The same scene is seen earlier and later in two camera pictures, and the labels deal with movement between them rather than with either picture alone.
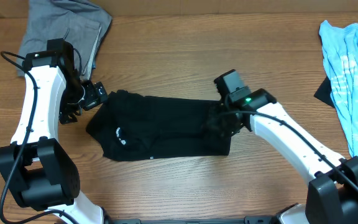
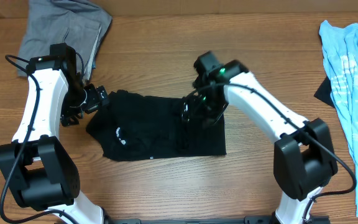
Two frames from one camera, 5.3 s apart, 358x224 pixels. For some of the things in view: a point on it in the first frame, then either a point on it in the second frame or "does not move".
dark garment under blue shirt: [324, 93] does not move
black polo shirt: [128, 127] does not move
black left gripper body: [78, 96] does not move
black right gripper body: [227, 123] → [209, 108]
